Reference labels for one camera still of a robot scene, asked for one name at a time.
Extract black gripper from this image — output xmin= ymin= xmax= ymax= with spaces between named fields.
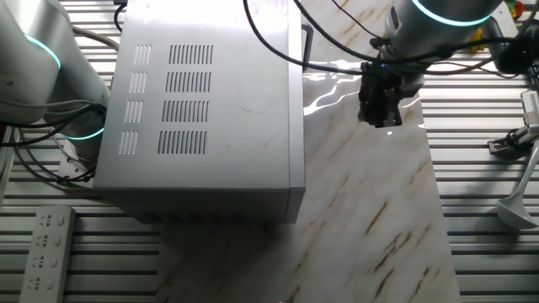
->
xmin=357 ymin=61 xmax=405 ymax=130

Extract silver microwave oven body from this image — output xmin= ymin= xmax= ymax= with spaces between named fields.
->
xmin=93 ymin=0 xmax=307 ymax=225

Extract white marble pattern mat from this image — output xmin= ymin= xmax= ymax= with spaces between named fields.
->
xmin=155 ymin=0 xmax=462 ymax=303

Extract yellow toy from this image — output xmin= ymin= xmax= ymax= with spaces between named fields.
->
xmin=466 ymin=28 xmax=486 ymax=54

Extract red green toy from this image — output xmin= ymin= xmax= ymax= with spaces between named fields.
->
xmin=504 ymin=0 xmax=526 ymax=18

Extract white power strip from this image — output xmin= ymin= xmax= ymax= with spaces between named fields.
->
xmin=19 ymin=205 xmax=77 ymax=303

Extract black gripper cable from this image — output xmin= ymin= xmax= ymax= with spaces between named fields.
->
xmin=292 ymin=0 xmax=523 ymax=65

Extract thin black cable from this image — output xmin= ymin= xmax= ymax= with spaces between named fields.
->
xmin=330 ymin=0 xmax=374 ymax=40

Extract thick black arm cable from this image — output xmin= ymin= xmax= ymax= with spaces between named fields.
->
xmin=243 ymin=0 xmax=366 ymax=77

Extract metal clamp bracket with cables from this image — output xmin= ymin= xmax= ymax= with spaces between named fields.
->
xmin=487 ymin=125 xmax=535 ymax=160

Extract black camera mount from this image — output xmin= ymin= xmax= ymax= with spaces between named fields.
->
xmin=483 ymin=16 xmax=539 ymax=77

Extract silver ribbed camera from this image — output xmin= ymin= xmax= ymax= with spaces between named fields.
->
xmin=520 ymin=89 xmax=539 ymax=136

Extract black microwave power cord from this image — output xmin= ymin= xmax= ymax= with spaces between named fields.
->
xmin=112 ymin=0 xmax=129 ymax=34

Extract thick grey cable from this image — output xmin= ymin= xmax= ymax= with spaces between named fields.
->
xmin=70 ymin=25 xmax=122 ymax=52

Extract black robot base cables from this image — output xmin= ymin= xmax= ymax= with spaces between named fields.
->
xmin=0 ymin=103 xmax=107 ymax=186

